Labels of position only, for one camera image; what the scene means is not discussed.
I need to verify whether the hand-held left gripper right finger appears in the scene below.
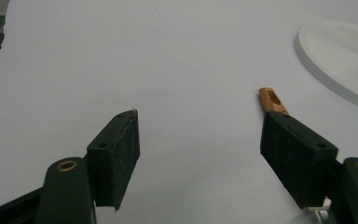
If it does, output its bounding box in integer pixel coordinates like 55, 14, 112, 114
259, 110, 339, 210

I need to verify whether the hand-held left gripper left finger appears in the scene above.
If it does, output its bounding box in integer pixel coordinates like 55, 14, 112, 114
86, 108, 142, 212

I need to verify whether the small wooden block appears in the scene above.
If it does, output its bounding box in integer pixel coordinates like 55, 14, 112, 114
257, 87, 290, 116

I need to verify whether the white round plate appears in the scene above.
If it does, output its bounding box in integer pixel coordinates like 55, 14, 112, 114
296, 20, 358, 114

